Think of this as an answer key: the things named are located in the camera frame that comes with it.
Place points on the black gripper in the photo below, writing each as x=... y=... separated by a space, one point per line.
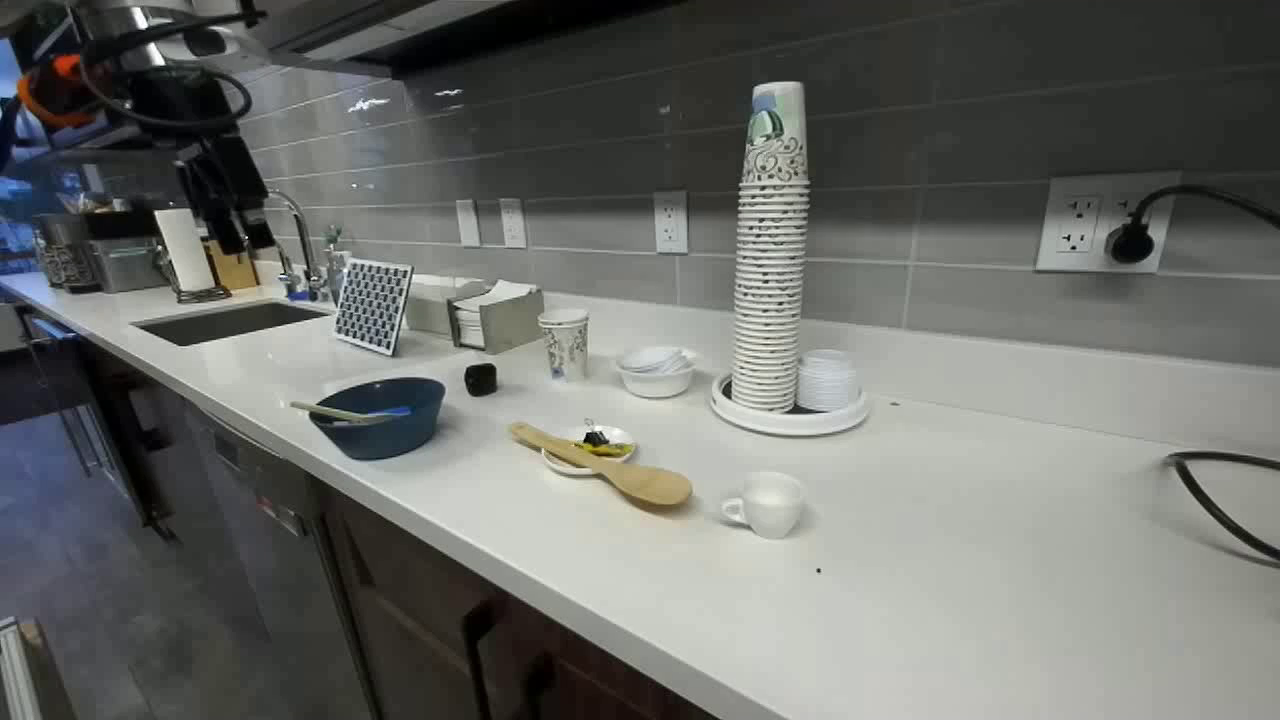
x=220 y=165

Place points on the small black cube object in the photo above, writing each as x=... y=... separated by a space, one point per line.
x=481 y=376

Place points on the patterned paper cup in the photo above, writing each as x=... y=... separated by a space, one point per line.
x=565 y=345

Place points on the white standing board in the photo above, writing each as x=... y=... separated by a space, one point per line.
x=186 y=250

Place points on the dark kitchen sink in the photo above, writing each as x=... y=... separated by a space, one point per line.
x=225 y=321

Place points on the clear soap bottle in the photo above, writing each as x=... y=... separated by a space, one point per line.
x=333 y=265

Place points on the grey countertop appliance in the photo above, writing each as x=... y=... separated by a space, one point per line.
x=107 y=253

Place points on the checkered sponge rack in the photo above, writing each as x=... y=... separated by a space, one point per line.
x=373 y=306

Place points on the white box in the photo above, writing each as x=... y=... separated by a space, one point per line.
x=428 y=306

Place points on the utensil in blue bowl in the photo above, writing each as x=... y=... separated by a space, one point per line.
x=341 y=413

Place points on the dark range hood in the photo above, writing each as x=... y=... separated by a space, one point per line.
x=402 y=27

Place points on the blue bowl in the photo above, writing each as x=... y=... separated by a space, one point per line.
x=386 y=430

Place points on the stainless dishwasher front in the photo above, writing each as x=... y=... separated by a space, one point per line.
x=254 y=547

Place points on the small white dish with olives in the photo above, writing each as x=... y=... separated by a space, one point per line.
x=604 y=437

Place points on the brown wooden cabinet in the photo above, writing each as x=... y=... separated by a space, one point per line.
x=413 y=627

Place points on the small white bowl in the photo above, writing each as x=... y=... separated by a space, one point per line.
x=659 y=375

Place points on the wooden spoon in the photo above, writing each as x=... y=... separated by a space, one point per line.
x=640 y=482

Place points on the tall stack of paper cups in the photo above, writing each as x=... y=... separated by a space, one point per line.
x=770 y=265

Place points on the round white tray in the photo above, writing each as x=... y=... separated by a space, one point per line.
x=784 y=421

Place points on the white wall switch plate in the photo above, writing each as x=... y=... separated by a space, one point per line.
x=464 y=221
x=668 y=221
x=513 y=221

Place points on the white wall power outlet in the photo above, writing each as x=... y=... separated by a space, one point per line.
x=1078 y=224

